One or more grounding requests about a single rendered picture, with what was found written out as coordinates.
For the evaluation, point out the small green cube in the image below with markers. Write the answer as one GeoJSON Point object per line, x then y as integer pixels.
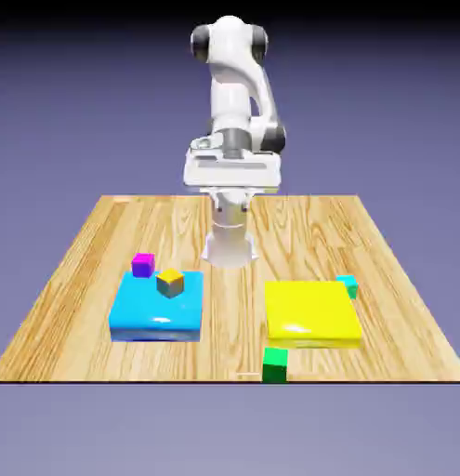
{"type": "Point", "coordinates": [275, 366]}

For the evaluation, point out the large blue box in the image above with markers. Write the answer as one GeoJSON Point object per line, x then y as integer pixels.
{"type": "Point", "coordinates": [155, 312]}

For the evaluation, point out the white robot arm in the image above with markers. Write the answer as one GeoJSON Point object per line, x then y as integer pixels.
{"type": "Point", "coordinates": [233, 74]}

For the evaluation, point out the large yellow box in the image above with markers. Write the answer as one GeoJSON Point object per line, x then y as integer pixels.
{"type": "Point", "coordinates": [311, 312]}

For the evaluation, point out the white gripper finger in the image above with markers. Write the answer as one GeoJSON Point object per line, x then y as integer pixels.
{"type": "Point", "coordinates": [246, 203]}
{"type": "Point", "coordinates": [217, 203]}

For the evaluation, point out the small orange cube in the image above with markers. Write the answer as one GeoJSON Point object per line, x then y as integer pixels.
{"type": "Point", "coordinates": [170, 283]}

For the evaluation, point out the small teal cube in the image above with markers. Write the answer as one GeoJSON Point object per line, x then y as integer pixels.
{"type": "Point", "coordinates": [350, 284]}

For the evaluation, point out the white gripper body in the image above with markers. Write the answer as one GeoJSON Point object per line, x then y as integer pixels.
{"type": "Point", "coordinates": [233, 174]}

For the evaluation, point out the small magenta cube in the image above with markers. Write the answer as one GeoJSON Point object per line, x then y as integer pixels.
{"type": "Point", "coordinates": [143, 264]}

